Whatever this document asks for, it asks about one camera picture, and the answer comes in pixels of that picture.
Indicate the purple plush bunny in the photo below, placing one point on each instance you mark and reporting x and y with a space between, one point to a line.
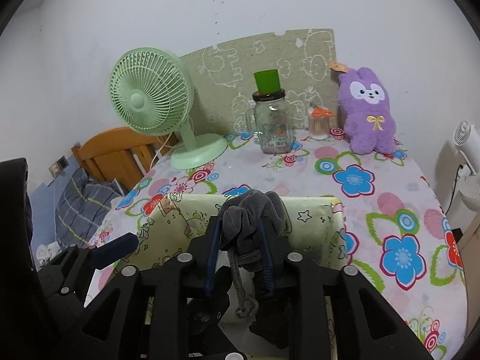
369 112

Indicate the white crumpled cloth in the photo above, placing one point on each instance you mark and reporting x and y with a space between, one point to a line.
47 251

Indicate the floral tablecloth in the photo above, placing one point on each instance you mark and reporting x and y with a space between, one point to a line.
393 202

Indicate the green printed board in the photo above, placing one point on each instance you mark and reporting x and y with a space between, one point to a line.
262 56

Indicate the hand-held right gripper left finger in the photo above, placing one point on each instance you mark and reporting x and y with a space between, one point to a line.
210 258

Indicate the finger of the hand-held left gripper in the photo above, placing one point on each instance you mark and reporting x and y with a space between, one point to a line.
114 251

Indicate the white standing fan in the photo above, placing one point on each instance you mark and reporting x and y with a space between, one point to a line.
468 180

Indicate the wooden chair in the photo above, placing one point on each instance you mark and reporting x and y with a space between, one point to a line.
112 153

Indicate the glass jar with green lid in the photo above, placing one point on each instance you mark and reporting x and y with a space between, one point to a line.
272 120

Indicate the wall socket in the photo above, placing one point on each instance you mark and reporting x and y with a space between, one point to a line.
60 165

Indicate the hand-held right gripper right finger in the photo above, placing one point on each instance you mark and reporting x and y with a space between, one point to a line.
267 266

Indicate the grey plaid pillow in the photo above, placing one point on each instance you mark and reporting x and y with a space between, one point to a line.
82 202

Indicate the cotton swab jar orange lid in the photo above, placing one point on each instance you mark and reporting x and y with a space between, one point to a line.
320 125

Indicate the yellow-green printed fabric storage box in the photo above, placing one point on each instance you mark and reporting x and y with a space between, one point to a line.
315 217

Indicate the green desk fan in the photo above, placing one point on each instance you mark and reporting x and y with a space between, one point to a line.
150 97

